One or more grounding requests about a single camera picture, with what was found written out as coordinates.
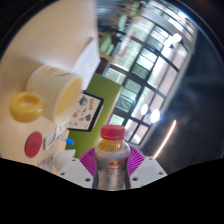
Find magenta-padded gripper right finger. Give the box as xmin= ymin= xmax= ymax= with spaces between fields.
xmin=126 ymin=146 xmax=168 ymax=189

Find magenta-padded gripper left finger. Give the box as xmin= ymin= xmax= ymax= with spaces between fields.
xmin=57 ymin=146 xmax=100 ymax=189

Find clear red-capped drink bottle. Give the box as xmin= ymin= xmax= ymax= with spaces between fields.
xmin=93 ymin=124 xmax=132 ymax=191

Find small blue-capped bottle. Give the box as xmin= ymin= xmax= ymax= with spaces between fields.
xmin=59 ymin=133 xmax=75 ymax=146

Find curved linear ceiling light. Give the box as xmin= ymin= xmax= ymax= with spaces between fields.
xmin=153 ymin=119 xmax=178 ymax=159

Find small white box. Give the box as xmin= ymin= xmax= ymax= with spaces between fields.
xmin=43 ymin=128 xmax=63 ymax=151

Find flat round red coaster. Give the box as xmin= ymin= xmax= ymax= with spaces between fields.
xmin=24 ymin=131 xmax=44 ymax=159

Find group of pendant lamps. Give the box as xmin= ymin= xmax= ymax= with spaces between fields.
xmin=139 ymin=32 xmax=184 ymax=125

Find black tablet with stickers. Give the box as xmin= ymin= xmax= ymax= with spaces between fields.
xmin=65 ymin=90 xmax=105 ymax=133

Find green upholstered bench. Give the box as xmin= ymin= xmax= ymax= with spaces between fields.
xmin=64 ymin=72 xmax=124 ymax=158

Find white paper sheets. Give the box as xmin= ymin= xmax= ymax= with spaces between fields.
xmin=71 ymin=36 xmax=102 ymax=91

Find group of green-cushioned wooden chairs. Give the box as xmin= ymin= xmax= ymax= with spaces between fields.
xmin=96 ymin=6 xmax=141 ymax=64

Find cream mug with yellow handle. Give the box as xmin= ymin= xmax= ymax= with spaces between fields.
xmin=9 ymin=65 xmax=84 ymax=128

